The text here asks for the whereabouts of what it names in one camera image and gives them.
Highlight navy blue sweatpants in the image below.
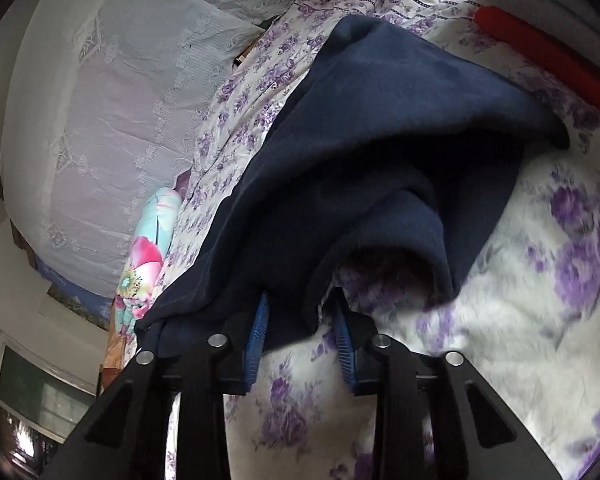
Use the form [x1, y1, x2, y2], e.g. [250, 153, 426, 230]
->
[135, 15, 569, 356]

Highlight blue patterned curtain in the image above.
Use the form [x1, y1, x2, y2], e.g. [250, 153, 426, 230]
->
[34, 255, 112, 330]

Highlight purple floral bedspread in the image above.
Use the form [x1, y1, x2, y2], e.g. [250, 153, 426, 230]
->
[157, 0, 600, 479]

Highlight folded teal pink floral quilt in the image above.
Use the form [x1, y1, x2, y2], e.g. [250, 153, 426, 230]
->
[114, 188, 182, 337]

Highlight white lace headboard cover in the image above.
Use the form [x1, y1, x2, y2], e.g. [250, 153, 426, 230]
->
[1, 0, 294, 298]

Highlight window with dark frame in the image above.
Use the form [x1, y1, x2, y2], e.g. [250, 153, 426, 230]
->
[0, 330, 96, 479]

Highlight wooden bed frame edge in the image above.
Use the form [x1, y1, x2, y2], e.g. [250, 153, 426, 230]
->
[232, 15, 280, 68]

